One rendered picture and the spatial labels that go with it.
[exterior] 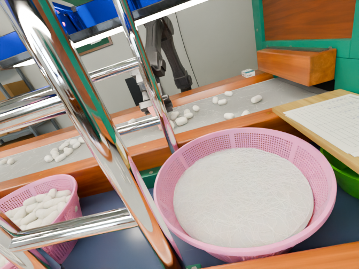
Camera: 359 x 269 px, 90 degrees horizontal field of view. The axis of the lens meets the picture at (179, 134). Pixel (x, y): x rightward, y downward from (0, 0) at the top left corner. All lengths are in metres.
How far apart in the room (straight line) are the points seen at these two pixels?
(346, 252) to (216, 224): 0.14
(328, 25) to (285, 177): 0.38
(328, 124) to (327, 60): 0.19
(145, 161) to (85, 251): 0.21
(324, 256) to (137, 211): 0.17
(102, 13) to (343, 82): 0.56
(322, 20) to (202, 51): 2.10
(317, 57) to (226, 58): 2.19
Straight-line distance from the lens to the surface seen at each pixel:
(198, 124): 0.55
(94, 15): 0.53
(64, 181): 0.55
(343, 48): 0.54
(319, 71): 0.54
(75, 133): 0.95
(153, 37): 0.77
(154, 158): 0.46
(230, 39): 2.67
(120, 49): 2.74
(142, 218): 0.18
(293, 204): 0.32
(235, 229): 0.28
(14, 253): 0.28
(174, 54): 0.93
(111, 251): 0.42
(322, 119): 0.41
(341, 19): 0.56
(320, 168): 0.33
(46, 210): 0.51
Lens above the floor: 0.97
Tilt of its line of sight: 26 degrees down
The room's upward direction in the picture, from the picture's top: 19 degrees counter-clockwise
